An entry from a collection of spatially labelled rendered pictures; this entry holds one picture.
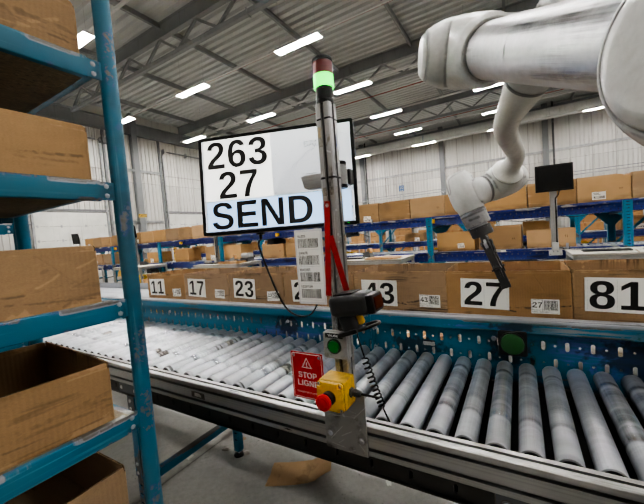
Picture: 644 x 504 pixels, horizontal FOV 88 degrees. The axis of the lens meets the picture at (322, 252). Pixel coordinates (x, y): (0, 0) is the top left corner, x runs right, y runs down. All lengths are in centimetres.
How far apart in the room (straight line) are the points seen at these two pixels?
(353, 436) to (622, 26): 88
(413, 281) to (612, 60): 115
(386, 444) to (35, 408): 70
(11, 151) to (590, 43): 73
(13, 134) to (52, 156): 5
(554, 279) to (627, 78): 107
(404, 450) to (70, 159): 89
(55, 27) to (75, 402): 59
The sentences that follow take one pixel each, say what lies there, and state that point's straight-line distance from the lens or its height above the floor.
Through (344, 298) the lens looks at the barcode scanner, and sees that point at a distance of 77.
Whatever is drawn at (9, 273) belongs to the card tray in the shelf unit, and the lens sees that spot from 65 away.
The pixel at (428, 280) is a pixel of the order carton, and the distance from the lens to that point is 138.
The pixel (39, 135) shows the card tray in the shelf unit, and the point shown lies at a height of 141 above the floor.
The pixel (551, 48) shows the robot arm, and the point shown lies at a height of 143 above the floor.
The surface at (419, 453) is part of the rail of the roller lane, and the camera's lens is 92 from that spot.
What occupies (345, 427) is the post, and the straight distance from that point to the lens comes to 96.
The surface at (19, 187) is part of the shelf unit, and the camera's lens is 62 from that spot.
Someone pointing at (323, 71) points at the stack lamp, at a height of 162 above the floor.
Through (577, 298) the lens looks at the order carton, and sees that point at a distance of 136.
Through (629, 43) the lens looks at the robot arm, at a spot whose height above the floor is 133.
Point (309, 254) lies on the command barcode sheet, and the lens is 86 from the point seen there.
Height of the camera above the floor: 123
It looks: 3 degrees down
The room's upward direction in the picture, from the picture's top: 4 degrees counter-clockwise
